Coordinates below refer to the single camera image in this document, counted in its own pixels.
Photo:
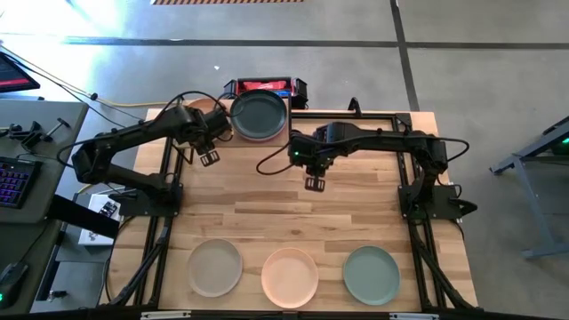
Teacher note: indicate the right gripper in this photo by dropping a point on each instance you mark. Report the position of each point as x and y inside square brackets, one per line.
[313, 155]

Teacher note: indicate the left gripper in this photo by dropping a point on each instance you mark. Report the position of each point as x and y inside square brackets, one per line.
[209, 140]

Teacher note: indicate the light blue plate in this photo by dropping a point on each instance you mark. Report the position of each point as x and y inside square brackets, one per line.
[260, 139]

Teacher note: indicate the dark teal plate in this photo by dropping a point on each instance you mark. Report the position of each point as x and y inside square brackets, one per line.
[258, 113]

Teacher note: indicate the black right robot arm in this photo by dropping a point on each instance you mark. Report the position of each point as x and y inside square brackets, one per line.
[378, 135]

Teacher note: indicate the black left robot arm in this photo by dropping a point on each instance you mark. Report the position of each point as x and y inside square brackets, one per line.
[133, 133]

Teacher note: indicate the red black equipment case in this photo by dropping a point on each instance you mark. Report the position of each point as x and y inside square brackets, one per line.
[266, 85]

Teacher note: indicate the peach plate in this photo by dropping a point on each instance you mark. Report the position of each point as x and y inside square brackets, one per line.
[289, 277]

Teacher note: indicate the pale teal green plate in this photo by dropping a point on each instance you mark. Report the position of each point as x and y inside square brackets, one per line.
[371, 275]

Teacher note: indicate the beige grey plate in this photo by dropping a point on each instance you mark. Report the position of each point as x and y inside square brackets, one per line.
[214, 268]

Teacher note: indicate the small black device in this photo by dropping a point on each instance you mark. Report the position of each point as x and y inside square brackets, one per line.
[109, 209]

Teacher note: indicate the white box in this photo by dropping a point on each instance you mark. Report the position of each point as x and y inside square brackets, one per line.
[91, 235]

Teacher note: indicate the black flat bar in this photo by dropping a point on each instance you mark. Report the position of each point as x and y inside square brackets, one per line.
[75, 215]

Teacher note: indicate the black clamp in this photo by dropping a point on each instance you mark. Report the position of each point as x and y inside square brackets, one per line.
[58, 126]
[26, 135]

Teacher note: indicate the grey desk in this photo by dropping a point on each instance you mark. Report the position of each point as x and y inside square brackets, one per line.
[49, 178]

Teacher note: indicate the backlit black keyboard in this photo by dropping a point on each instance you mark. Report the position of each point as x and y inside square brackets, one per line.
[15, 182]

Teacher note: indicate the grey metal stand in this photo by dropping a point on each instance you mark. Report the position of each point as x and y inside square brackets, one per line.
[526, 191]

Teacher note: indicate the black computer monitor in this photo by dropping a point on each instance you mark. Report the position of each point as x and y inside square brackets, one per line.
[13, 75]

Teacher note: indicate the black computer mouse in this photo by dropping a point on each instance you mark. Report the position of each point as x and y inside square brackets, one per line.
[11, 280]

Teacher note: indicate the black aluminium rig frame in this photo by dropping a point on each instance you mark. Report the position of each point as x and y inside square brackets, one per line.
[355, 116]

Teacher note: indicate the black bracket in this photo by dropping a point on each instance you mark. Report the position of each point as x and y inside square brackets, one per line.
[355, 106]

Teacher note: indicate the silver metal bracket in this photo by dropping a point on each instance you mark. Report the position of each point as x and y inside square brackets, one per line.
[165, 315]
[413, 316]

